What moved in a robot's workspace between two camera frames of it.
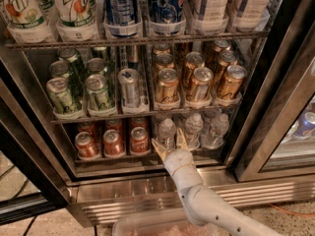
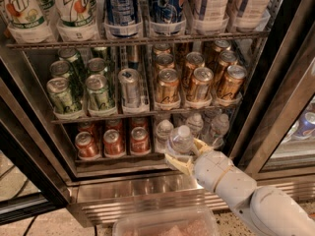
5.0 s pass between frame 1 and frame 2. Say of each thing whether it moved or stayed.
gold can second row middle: stayed
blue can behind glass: stayed
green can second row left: stayed
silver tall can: stayed
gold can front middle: stayed
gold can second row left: stayed
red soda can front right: stayed
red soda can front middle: stayed
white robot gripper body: moved
